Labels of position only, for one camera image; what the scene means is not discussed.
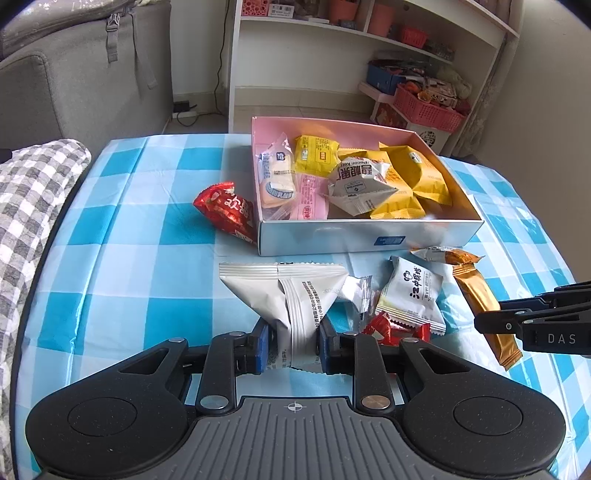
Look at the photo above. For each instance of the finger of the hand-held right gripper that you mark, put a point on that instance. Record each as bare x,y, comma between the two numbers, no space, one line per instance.
568,291
498,321

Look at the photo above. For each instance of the power strip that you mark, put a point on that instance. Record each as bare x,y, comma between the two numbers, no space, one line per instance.
184,107

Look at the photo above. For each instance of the large white snack packet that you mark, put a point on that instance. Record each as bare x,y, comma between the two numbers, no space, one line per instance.
295,295

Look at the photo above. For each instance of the small pink perforated basket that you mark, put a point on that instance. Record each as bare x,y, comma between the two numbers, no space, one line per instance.
254,7

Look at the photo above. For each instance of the white labelled box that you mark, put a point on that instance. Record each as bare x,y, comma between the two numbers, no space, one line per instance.
282,10

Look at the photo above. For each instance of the grey checked cloth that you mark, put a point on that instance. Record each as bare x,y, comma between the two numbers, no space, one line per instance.
27,198

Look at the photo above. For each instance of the small red candy packet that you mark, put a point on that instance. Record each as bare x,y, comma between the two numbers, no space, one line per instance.
392,328

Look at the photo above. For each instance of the grey sofa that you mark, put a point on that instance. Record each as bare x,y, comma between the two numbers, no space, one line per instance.
92,92

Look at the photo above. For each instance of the yellow orange snack packet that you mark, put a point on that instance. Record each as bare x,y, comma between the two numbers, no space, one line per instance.
399,210

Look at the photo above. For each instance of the small red basket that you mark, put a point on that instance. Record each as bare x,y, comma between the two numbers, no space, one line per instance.
413,36

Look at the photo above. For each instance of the clear bun packet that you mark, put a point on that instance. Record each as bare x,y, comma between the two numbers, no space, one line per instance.
277,180

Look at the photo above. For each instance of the white nut snack packet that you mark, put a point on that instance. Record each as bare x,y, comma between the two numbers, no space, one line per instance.
360,189

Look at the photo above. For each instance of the large yellow snack packet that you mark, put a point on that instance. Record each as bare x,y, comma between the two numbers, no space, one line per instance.
415,173

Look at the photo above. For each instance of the grey patterned backpack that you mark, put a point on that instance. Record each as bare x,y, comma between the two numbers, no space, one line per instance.
46,18

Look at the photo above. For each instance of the long orange gold packet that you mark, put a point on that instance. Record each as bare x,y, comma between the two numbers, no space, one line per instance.
485,309

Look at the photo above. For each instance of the pink wafer packet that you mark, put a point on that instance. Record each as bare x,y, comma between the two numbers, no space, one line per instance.
309,198

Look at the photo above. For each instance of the red snack packet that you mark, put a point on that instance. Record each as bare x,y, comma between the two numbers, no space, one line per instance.
226,210

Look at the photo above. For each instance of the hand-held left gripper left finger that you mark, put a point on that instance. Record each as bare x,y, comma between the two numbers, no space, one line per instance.
261,344

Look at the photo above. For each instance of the pale green plush toy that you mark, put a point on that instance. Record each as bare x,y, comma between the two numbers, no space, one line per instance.
455,79

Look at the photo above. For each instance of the large pink plastic basket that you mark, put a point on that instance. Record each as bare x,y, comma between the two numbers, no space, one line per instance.
427,115

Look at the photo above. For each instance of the white bookshelf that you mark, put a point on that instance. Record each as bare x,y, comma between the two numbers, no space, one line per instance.
295,60

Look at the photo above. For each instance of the small silver white packet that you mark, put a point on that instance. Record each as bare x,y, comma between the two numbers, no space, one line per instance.
358,290

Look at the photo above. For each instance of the white carved storage box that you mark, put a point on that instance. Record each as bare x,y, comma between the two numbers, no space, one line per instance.
434,136

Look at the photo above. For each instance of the white packet with black print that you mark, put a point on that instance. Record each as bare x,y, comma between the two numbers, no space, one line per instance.
413,290

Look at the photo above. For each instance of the small orange and white packet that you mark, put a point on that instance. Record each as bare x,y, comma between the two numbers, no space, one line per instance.
443,255

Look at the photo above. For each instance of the blue checked tablecloth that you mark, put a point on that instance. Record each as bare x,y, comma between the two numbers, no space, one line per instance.
152,249

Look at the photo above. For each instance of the pink plastic pot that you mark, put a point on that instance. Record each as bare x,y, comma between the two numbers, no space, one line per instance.
344,10
381,18

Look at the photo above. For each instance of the pink and silver cardboard box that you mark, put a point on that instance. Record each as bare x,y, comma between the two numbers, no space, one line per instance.
323,237

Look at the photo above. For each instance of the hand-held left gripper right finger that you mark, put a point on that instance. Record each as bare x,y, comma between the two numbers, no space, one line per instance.
327,344

